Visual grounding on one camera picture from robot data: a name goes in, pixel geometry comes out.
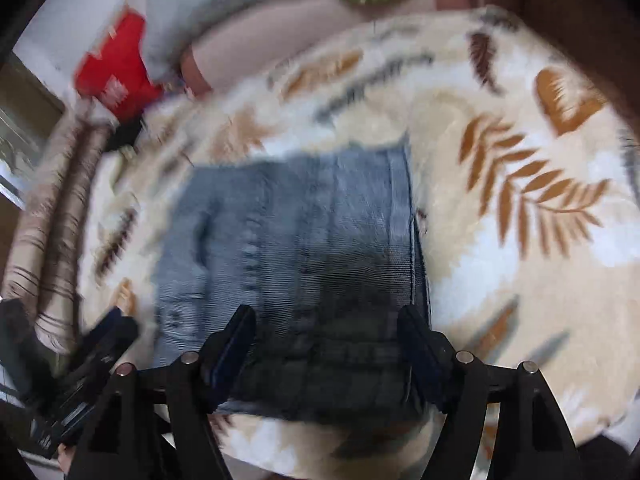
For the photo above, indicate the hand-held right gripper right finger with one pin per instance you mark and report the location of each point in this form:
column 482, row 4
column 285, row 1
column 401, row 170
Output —
column 424, row 362

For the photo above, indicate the dark brown furniture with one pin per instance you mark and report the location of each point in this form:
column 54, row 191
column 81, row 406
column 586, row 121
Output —
column 585, row 15

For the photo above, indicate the pink pillow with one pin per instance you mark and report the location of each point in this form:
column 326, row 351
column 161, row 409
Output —
column 260, row 35

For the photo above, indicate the cream leaf print blanket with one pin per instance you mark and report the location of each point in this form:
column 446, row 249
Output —
column 500, row 280

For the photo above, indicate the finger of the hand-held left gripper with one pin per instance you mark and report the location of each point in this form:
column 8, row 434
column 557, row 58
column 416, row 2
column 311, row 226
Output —
column 112, row 332

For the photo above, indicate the light grey cloth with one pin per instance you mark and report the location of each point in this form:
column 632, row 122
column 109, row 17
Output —
column 210, row 0

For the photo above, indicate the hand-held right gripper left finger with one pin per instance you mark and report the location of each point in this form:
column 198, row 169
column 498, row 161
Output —
column 231, row 355

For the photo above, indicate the red bag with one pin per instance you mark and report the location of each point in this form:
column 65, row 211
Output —
column 117, row 67

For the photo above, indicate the beige striped cloth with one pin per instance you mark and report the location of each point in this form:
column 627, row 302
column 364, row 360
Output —
column 50, row 220

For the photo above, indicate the blue denim pants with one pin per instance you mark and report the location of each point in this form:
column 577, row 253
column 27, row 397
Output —
column 310, row 240

